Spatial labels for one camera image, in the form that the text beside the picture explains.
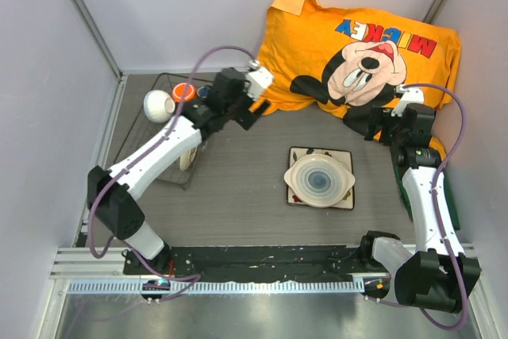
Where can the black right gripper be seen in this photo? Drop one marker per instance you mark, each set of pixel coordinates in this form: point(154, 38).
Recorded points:
point(382, 117)

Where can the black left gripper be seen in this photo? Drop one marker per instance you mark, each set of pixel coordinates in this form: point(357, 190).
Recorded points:
point(246, 119)

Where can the square floral plate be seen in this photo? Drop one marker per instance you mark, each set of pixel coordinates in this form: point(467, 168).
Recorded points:
point(345, 157)

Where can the blue mug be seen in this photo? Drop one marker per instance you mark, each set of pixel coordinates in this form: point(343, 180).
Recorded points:
point(202, 92)

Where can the large white oval dish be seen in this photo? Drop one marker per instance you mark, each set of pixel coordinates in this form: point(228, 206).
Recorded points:
point(319, 180)

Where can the small cream plate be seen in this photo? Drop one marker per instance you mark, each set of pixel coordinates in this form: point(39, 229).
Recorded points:
point(186, 160)

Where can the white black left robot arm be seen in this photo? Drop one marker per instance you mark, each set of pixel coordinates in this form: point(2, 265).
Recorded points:
point(112, 193)

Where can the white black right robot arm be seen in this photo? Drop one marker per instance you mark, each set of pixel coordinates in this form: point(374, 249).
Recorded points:
point(437, 275)

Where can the orange mug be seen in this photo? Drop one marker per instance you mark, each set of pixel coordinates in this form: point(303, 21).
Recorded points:
point(183, 92)

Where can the orange Mickey pillow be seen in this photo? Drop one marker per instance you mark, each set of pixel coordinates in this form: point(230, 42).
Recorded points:
point(348, 60)

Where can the white ribbed bowl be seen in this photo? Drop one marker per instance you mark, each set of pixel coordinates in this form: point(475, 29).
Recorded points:
point(158, 106)

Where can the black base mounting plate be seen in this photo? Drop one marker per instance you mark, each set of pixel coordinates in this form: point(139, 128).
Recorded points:
point(267, 264)

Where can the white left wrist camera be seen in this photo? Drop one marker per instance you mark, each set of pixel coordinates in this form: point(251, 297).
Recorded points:
point(259, 79)

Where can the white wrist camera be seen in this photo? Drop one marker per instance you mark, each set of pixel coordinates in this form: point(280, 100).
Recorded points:
point(408, 95)
point(259, 79)

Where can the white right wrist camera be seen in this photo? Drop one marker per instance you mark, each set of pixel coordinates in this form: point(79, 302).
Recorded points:
point(408, 95)

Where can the white slotted cable duct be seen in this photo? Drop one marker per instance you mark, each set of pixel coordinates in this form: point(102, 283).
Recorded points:
point(151, 286)

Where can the aluminium frame rail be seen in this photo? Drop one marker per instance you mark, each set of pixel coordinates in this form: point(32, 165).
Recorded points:
point(78, 263)

